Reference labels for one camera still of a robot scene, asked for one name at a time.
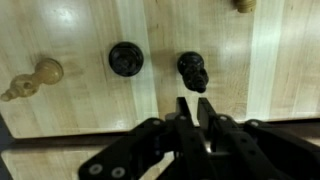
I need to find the tan chess piece green base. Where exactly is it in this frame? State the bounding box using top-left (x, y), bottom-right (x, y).
top-left (233, 0), bottom-right (258, 14)

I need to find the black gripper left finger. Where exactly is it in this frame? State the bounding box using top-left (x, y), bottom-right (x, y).
top-left (78, 96), bottom-right (214, 180)

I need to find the squat black chess piece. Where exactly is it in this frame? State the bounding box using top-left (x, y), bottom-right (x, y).
top-left (108, 41), bottom-right (145, 78)

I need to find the black chess pawn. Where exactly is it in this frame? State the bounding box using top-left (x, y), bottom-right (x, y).
top-left (176, 50), bottom-right (210, 94)

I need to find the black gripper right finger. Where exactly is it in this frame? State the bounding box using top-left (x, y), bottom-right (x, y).
top-left (198, 97), bottom-right (320, 180)

